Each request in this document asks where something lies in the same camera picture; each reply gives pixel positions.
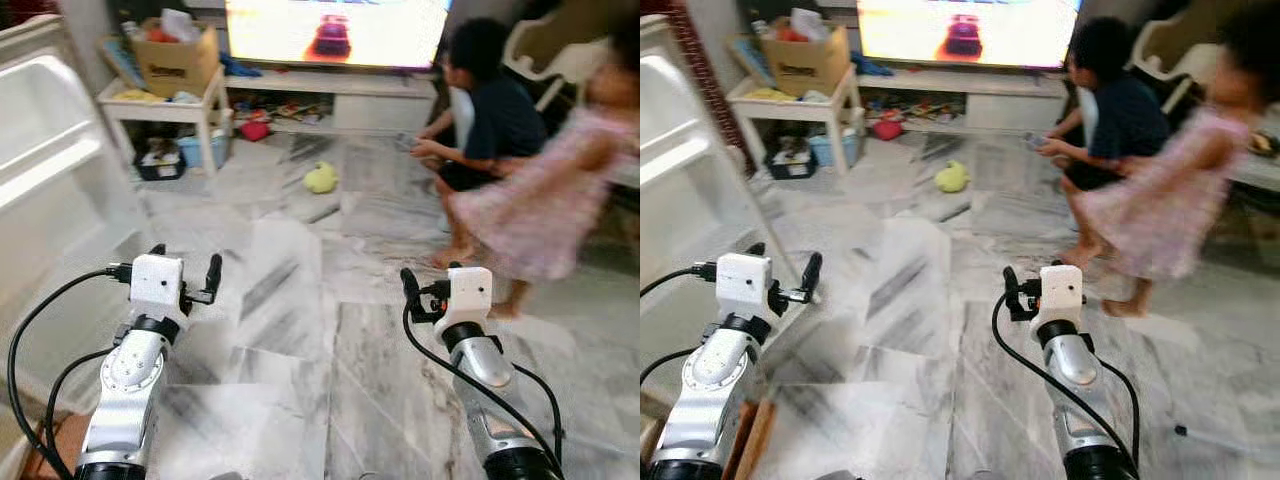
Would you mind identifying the grey fridge door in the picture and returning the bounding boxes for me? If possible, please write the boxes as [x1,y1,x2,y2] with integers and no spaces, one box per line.
[0,15,156,401]
[640,15,801,401]

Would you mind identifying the black storage basket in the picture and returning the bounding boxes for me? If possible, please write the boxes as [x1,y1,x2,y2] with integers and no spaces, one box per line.
[765,135,818,182]
[133,138,187,182]

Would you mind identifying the blue storage bin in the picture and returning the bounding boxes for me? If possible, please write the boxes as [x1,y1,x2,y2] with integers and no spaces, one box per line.
[178,132,231,169]
[808,130,861,169]

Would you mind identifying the girl in pink dress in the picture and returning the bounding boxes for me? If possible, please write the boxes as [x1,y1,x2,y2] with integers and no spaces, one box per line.
[1075,0,1280,319]
[447,15,641,321]

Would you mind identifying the white side table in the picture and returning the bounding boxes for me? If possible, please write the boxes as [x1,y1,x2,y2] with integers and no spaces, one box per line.
[727,65,864,178]
[97,65,234,178]

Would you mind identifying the wooden pallet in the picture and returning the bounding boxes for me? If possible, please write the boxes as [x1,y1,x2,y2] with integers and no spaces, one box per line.
[720,400,779,480]

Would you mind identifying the boy in dark shirt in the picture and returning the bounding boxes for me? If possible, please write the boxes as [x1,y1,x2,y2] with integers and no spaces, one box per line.
[1038,15,1173,269]
[408,17,549,269]

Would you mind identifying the white television stand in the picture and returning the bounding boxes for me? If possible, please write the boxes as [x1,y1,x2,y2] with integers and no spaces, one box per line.
[855,65,1076,138]
[222,65,443,138]

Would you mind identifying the brown cardboard box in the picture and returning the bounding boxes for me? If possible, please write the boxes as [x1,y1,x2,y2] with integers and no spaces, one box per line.
[130,18,223,98]
[760,15,853,98]

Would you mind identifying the wide red brick pillar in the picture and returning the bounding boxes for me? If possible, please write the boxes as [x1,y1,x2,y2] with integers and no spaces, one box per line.
[645,0,753,176]

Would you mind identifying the thin grey stick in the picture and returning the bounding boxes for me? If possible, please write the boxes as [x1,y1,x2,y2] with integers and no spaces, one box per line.
[1173,424,1280,459]

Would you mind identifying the cream plastic chair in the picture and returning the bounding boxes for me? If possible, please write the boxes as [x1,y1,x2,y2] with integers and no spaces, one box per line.
[1130,8,1236,111]
[503,5,626,111]

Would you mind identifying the flat screen television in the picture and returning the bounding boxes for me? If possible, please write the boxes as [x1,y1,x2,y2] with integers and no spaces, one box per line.
[856,0,1084,73]
[224,0,453,73]

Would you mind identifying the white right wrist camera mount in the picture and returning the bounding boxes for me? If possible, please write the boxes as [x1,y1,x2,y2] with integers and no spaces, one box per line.
[432,265,494,339]
[1028,264,1087,339]

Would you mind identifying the long black left arm cable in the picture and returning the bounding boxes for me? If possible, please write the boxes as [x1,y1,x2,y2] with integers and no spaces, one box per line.
[5,265,136,480]
[640,265,716,296]

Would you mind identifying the short black left arm cable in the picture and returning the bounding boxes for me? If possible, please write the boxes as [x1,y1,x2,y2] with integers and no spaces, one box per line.
[43,345,121,471]
[640,345,701,386]

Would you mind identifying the short black arm cable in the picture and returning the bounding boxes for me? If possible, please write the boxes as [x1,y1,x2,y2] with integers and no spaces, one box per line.
[1095,360,1141,461]
[43,345,121,471]
[515,365,563,461]
[640,345,701,386]

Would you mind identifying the short black right arm cable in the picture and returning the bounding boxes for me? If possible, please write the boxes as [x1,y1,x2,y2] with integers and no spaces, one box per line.
[515,365,563,461]
[1095,360,1141,461]

